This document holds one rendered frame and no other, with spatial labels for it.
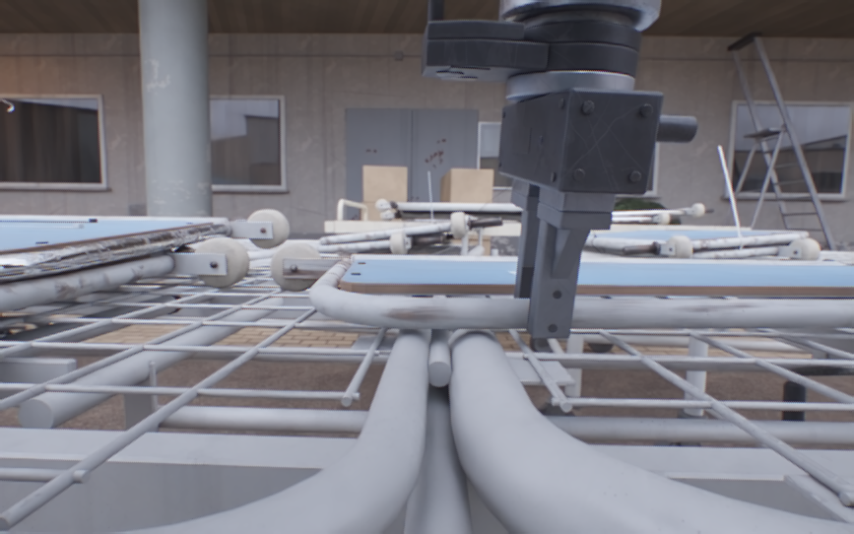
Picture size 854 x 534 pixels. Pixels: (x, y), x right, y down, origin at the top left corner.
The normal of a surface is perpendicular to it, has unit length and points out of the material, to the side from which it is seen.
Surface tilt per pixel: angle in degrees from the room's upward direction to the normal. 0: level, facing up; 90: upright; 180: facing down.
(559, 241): 90
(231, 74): 90
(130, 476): 90
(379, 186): 90
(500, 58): 101
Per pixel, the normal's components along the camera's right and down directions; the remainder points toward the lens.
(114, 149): -0.02, 0.10
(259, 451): 0.01, -1.00
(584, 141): 0.09, 0.29
